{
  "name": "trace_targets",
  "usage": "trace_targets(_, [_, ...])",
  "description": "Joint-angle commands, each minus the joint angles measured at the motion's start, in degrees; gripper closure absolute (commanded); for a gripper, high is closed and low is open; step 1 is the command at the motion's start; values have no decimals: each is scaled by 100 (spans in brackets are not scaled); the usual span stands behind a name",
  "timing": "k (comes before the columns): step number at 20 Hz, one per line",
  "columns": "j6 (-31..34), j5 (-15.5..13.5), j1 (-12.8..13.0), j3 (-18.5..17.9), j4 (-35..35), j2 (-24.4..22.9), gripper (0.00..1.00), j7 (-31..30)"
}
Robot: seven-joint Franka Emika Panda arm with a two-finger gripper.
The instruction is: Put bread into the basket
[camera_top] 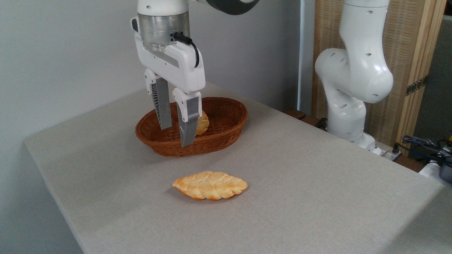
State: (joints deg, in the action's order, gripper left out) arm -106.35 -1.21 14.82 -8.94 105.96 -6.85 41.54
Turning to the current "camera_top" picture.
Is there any round golden bread bun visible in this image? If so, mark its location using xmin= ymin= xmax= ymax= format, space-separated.
xmin=196 ymin=110 xmax=210 ymax=136

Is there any brown wicker basket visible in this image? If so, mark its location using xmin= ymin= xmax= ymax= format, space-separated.
xmin=135 ymin=97 xmax=248 ymax=157

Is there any grey fabric tablecloth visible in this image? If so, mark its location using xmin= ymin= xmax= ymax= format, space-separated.
xmin=23 ymin=82 xmax=452 ymax=254

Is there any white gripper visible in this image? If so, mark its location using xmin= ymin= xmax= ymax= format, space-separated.
xmin=131 ymin=17 xmax=206 ymax=147

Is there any white power strip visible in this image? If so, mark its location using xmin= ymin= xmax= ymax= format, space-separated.
xmin=380 ymin=148 xmax=403 ymax=162

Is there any white vertical pillar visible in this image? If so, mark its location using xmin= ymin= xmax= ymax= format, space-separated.
xmin=298 ymin=0 xmax=315 ymax=115

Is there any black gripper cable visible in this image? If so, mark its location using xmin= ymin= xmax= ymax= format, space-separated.
xmin=172 ymin=32 xmax=200 ymax=68

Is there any wooden rattan folding screen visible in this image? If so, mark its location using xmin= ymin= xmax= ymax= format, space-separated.
xmin=313 ymin=0 xmax=447 ymax=156

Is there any brass screen hinge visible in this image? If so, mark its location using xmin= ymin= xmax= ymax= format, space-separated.
xmin=405 ymin=76 xmax=428 ymax=96

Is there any brown wooden furniture edge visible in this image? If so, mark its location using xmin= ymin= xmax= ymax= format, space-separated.
xmin=284 ymin=109 xmax=329 ymax=129

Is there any braided golden bread loaf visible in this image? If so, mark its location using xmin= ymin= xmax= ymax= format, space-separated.
xmin=172 ymin=171 xmax=248 ymax=201

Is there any blue black cable bundle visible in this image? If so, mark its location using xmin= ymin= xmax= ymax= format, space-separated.
xmin=401 ymin=135 xmax=452 ymax=166

